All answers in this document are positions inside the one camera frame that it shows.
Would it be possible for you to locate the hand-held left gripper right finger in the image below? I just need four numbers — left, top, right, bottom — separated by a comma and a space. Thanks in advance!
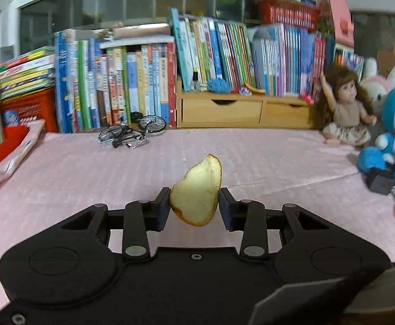
219, 187, 337, 261

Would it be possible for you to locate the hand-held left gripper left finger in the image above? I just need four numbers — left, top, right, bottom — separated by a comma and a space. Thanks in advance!
54, 187, 172, 261

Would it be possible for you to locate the orange peel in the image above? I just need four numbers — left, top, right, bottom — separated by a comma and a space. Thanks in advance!
169, 153, 223, 227

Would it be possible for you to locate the row of tall upright books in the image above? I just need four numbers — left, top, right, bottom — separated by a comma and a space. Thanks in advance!
54, 29, 178, 134

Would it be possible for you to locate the row of books on organizer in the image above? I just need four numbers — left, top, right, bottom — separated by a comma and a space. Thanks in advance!
170, 7, 330, 98

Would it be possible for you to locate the stack of flat picture books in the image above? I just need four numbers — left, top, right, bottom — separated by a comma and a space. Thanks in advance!
0, 45, 57, 102

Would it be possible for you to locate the row of small thin books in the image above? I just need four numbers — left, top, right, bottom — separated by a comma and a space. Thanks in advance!
332, 42, 366, 83

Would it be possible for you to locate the black toy bicycle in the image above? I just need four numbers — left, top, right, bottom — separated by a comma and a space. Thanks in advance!
98, 112, 167, 150

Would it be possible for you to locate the pink striped bedsheet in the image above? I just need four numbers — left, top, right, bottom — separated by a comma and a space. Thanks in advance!
0, 127, 395, 317

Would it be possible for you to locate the wooden drawer organizer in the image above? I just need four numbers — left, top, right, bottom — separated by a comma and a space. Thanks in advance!
176, 74, 316, 130

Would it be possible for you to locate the yellow curved toy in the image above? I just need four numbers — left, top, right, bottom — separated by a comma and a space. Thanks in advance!
243, 82, 266, 95

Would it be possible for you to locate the blue yarn ball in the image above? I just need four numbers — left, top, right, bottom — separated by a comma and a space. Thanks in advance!
207, 79, 232, 95

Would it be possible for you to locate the long-haired doll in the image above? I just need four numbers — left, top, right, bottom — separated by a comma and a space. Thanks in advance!
314, 66, 378, 148

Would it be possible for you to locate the black power adapter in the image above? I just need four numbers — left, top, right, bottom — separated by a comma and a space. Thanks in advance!
367, 167, 395, 195

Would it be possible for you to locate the folded pink striped cloth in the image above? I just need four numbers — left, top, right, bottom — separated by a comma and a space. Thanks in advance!
0, 119, 47, 210

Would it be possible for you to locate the red plastic crate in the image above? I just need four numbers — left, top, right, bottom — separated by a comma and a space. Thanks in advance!
0, 88, 59, 134

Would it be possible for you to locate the blue picture card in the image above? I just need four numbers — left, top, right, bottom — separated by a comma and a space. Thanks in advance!
1, 108, 24, 127

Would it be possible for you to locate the beige flat-lying book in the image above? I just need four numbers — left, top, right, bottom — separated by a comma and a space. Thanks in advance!
99, 23, 173, 50

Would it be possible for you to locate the pink white plush rabbit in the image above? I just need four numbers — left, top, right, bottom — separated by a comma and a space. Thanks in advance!
361, 57, 395, 116

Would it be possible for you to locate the red plastic basket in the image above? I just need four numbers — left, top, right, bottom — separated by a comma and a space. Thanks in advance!
258, 0, 320, 34

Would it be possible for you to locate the brown cardboard box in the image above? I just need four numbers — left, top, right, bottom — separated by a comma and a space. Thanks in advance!
375, 41, 395, 87

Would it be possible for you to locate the white box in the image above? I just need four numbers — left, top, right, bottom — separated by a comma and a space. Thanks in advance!
0, 45, 15, 66

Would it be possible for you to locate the pink house-shaped box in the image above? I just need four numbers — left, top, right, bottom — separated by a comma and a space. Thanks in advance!
317, 0, 355, 48

